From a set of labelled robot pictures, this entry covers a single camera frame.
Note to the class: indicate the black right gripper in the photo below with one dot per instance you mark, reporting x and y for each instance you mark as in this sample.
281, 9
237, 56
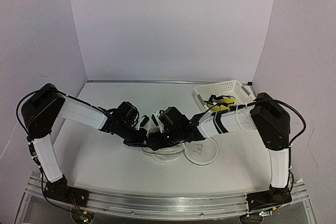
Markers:
156, 142

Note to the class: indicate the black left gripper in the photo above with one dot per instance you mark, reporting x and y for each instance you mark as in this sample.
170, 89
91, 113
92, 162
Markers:
140, 139

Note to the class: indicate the white mesh laundry bag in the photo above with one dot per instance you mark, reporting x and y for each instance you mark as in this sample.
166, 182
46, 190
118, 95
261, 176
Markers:
200, 153

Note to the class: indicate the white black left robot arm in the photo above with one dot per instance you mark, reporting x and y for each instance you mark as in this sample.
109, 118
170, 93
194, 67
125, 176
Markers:
38, 111

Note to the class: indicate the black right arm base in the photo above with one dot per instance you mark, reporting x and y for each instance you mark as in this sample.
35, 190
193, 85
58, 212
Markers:
273, 197

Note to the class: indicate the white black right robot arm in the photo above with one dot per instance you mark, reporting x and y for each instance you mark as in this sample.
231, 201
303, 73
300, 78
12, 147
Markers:
277, 123

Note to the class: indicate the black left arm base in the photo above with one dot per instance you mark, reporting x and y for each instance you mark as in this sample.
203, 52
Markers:
62, 192

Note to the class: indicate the white plastic perforated basket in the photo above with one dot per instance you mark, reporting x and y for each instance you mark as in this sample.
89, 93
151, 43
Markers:
242, 93

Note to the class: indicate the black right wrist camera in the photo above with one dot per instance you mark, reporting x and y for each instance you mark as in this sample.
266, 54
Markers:
157, 122

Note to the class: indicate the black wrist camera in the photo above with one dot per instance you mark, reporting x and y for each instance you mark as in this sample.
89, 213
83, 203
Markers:
144, 121
157, 122

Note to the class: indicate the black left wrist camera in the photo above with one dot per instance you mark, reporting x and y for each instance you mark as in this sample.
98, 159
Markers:
144, 121

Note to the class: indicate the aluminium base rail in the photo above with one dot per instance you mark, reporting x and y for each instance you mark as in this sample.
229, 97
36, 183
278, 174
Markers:
168, 207

